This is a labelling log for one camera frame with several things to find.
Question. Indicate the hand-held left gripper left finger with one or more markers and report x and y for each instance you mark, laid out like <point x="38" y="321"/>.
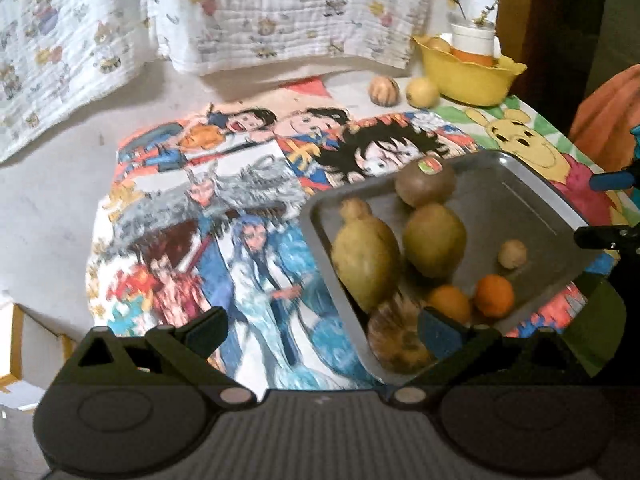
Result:
<point x="207" y="332"/>

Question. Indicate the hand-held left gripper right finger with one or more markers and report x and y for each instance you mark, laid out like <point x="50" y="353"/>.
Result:
<point x="440" y="335"/>

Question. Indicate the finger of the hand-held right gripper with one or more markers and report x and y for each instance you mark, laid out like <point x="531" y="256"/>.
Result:
<point x="605" y="237"/>
<point x="612" y="180"/>

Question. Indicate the small orange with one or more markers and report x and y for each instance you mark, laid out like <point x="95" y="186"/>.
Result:
<point x="450" y="302"/>
<point x="495" y="296"/>

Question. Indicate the brown ribbed fruit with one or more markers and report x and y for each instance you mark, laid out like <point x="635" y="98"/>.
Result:
<point x="395" y="340"/>

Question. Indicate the metal tray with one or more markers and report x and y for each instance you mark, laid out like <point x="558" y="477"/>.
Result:
<point x="525" y="200"/>

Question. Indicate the small brown round fruit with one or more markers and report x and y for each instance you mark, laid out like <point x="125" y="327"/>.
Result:
<point x="355" y="209"/>
<point x="512" y="254"/>

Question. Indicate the large round green pear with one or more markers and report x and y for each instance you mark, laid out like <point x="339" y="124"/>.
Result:
<point x="435" y="240"/>

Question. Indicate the large elongated green pear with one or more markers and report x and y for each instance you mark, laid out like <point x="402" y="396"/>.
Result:
<point x="367" y="260"/>

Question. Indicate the kiwi with sticker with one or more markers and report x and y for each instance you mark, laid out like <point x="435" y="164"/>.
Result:
<point x="425" y="187"/>

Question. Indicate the orange cloth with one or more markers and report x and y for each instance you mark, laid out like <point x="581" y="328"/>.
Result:
<point x="605" y="115"/>

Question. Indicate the anime printed cloth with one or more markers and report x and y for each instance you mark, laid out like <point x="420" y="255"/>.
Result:
<point x="200" y="240"/>

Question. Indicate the yellow bear printed cloth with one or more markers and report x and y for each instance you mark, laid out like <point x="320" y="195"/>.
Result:
<point x="525" y="145"/>

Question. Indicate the yellow bowl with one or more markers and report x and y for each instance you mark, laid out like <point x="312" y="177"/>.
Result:
<point x="470" y="82"/>

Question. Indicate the white box with yellow edges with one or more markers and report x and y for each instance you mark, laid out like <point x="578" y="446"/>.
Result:
<point x="30" y="355"/>

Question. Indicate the white cup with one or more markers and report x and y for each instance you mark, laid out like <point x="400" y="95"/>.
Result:
<point x="470" y="37"/>

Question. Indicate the yellow round fruit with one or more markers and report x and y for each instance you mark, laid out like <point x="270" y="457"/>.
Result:
<point x="422" y="92"/>

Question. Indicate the dry plant twig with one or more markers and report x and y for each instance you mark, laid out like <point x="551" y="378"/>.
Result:
<point x="482" y="15"/>

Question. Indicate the tan round fruit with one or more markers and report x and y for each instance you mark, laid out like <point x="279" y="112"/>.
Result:
<point x="440" y="45"/>

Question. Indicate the white cartoon printed blanket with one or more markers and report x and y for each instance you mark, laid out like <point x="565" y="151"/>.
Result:
<point x="250" y="10"/>

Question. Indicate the brown wooden post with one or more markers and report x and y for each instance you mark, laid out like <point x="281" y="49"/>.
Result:
<point x="550" y="20"/>

